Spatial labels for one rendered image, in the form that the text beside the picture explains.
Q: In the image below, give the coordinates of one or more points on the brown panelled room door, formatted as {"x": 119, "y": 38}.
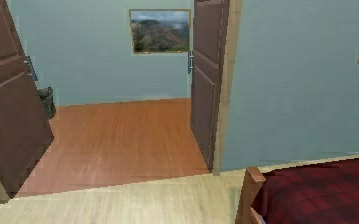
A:
{"x": 207, "y": 83}
{"x": 10, "y": 110}

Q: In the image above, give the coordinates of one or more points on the wooden bed with red blanket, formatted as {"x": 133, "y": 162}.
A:
{"x": 317, "y": 193}

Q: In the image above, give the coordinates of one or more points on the black waste bin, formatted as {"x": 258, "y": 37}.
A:
{"x": 47, "y": 101}

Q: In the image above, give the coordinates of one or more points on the framed landscape picture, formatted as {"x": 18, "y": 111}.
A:
{"x": 160, "y": 31}

